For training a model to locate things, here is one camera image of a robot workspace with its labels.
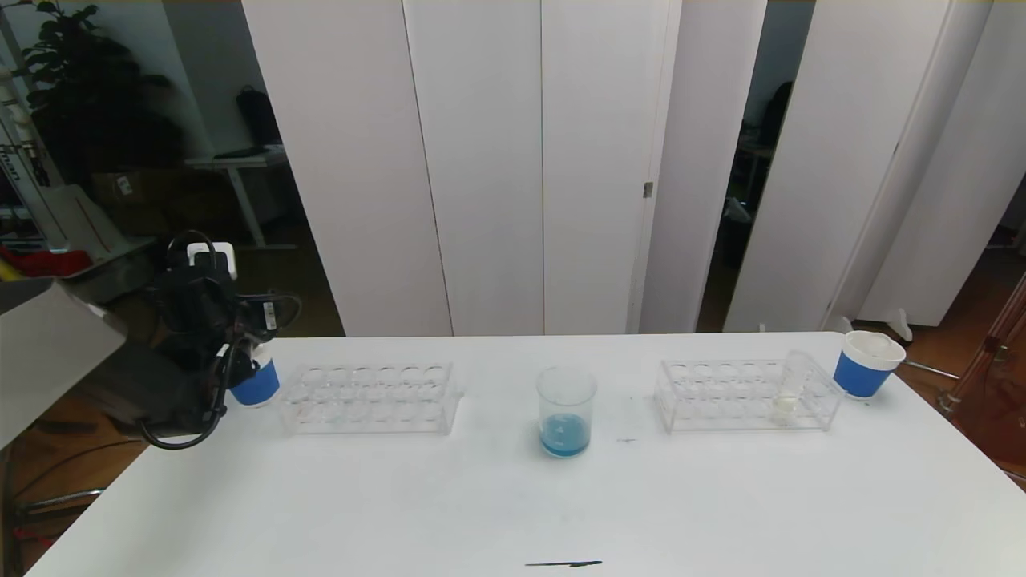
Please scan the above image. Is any clear glass beaker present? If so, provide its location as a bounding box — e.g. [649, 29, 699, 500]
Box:
[535, 365, 598, 459]

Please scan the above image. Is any clear plastic test tube rack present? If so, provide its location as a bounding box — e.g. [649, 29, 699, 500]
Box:
[278, 361, 466, 436]
[653, 357, 844, 432]

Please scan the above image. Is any test tube with yellow pigment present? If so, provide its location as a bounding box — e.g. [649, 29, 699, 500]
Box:
[769, 350, 812, 424]

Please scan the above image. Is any white folding screen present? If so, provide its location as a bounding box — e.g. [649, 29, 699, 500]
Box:
[243, 0, 766, 337]
[721, 0, 1026, 333]

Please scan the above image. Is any blue white paper cup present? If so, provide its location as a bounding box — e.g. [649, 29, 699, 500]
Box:
[832, 330, 907, 400]
[227, 341, 281, 408]

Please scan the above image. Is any black backpack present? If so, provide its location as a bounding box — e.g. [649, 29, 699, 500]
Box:
[236, 86, 284, 147]

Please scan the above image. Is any white desk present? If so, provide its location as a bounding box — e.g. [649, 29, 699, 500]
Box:
[186, 148, 299, 253]

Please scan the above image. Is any brown cardboard box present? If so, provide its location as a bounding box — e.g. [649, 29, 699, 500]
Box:
[91, 168, 193, 212]

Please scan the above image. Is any white screen foot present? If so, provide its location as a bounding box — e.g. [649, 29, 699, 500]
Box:
[878, 311, 915, 347]

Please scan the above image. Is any white machine base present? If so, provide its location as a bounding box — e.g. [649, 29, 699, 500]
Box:
[40, 184, 159, 301]

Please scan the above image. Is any red plastic object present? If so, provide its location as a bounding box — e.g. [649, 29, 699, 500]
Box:
[0, 247, 93, 278]

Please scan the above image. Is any dark green potted plant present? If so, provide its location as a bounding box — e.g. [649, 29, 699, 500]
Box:
[16, 0, 185, 189]

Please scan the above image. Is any brown metal stand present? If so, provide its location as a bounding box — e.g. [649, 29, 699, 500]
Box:
[938, 272, 1026, 474]

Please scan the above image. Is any white banner stand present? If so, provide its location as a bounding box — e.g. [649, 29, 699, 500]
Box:
[0, 64, 69, 253]

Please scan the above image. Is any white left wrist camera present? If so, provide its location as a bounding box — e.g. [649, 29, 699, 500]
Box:
[187, 242, 238, 280]

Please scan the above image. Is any black left camera cable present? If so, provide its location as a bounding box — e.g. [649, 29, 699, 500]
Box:
[164, 231, 219, 270]

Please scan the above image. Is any black floor cable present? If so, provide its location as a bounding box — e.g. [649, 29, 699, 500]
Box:
[12, 437, 145, 514]

